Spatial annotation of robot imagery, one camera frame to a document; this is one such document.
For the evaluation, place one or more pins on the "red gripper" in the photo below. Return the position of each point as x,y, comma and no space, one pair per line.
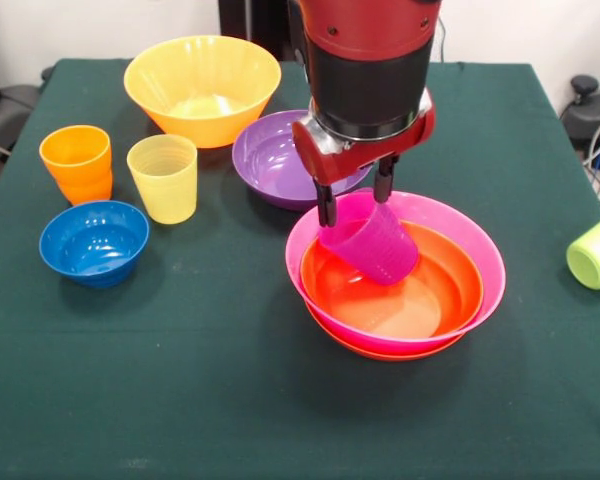
360,155

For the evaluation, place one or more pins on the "purple plastic cup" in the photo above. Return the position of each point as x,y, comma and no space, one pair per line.
380,250

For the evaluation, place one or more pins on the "red plastic bowl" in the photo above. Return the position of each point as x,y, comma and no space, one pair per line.
455,290
380,354

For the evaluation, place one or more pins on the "large pink plastic bowl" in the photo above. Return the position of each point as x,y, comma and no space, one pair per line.
490,260

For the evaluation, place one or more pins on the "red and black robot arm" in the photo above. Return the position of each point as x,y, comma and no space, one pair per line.
370,60

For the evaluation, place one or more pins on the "purple plastic bowl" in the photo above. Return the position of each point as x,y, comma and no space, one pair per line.
265,165

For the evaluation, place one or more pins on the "yellow plastic cup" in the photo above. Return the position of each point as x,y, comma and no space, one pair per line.
165,195

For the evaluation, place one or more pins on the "large orange plastic bowl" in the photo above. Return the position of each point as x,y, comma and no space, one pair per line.
205,65

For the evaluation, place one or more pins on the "lime green plastic cup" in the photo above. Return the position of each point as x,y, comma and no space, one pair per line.
595,260

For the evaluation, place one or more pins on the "dark green table cloth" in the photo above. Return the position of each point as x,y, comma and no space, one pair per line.
180,375

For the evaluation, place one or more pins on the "orange plastic cup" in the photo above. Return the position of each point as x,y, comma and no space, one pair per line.
87,192
75,150

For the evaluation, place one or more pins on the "small blue plastic bowl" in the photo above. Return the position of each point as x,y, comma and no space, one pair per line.
92,245

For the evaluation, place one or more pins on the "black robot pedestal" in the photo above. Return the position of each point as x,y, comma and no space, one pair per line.
255,25

